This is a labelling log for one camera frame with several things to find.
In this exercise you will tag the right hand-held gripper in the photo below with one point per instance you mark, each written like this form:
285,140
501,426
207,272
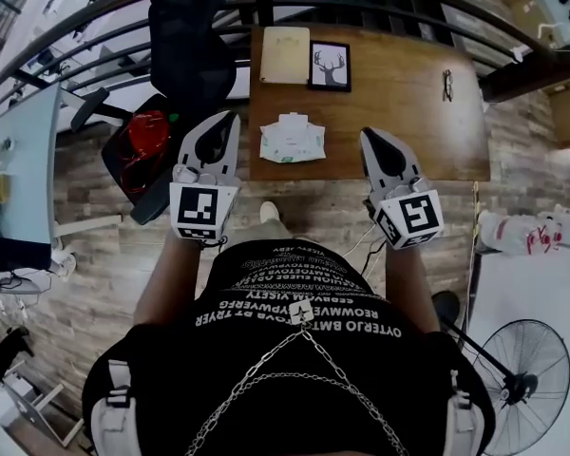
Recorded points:
415,219

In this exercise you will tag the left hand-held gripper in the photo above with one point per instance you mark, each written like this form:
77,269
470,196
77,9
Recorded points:
197,209

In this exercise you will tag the white wet wipes pack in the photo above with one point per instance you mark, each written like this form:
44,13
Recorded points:
292,140

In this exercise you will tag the person's left forearm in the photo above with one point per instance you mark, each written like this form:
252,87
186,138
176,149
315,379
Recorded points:
171,283

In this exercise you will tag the person's right forearm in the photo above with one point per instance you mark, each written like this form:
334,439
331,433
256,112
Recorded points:
411,288

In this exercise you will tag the red bag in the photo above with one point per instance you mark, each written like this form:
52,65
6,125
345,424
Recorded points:
145,145

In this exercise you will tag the person's white shoe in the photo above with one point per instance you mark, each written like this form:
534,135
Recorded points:
269,211

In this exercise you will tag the black office chair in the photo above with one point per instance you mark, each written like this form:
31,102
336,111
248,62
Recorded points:
185,55

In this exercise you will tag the black eyeglasses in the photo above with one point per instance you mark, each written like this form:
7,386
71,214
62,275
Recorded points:
448,86

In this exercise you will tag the person's beige trouser leg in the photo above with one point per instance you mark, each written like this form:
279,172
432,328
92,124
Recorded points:
266,233

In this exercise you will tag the black framed deer picture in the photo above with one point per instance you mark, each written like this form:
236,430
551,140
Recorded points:
329,67

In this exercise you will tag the white plastic bag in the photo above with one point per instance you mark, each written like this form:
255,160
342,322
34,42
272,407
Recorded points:
518,233

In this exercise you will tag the light blue desk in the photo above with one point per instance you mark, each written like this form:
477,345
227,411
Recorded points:
24,159

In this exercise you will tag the person's black printed shirt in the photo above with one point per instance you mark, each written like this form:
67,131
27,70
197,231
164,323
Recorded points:
290,397

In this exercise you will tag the black standing fan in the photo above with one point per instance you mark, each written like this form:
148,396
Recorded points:
532,383

